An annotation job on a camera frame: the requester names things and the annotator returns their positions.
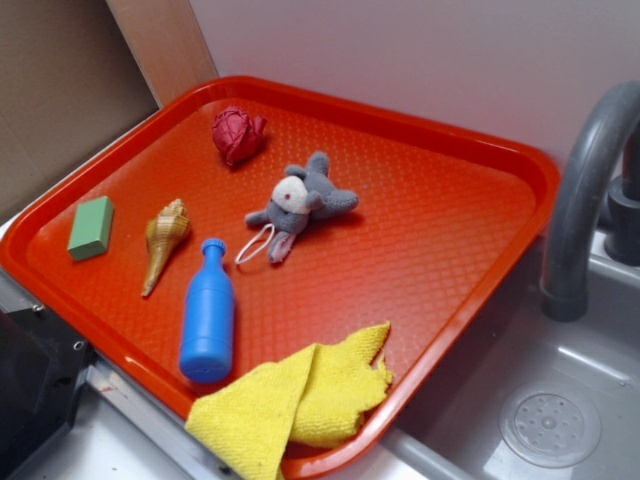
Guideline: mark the black box at left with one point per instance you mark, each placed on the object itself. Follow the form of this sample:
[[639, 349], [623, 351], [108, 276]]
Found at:
[[43, 369]]

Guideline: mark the grey plush mouse toy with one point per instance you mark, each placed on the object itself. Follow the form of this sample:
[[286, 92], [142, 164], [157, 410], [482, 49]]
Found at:
[[304, 195]]

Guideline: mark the grey plastic sink basin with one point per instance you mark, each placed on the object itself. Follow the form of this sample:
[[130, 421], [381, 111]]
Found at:
[[520, 396]]

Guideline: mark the blue plastic bottle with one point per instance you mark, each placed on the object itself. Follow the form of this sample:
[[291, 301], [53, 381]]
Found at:
[[206, 351]]

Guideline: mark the green rectangular block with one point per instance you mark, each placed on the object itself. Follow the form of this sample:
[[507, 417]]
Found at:
[[91, 229]]

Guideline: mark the tan conch seashell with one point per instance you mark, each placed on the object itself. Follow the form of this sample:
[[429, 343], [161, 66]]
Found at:
[[163, 235]]

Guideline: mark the grey toy faucet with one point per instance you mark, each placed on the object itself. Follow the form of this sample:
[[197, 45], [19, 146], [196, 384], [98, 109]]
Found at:
[[594, 162]]

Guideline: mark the orange plastic tray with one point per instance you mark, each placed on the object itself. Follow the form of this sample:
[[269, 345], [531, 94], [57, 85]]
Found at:
[[444, 215]]

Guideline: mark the yellow microfibre cloth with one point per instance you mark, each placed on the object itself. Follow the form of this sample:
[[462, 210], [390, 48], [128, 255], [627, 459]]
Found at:
[[318, 397]]

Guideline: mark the brown cardboard panel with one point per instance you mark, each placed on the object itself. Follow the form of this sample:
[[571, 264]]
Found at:
[[69, 87]]

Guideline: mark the crumpled red paper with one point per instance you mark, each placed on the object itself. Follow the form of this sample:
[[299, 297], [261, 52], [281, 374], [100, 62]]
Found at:
[[237, 135]]

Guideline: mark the black faucet knob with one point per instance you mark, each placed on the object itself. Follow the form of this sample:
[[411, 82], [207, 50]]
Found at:
[[622, 243]]

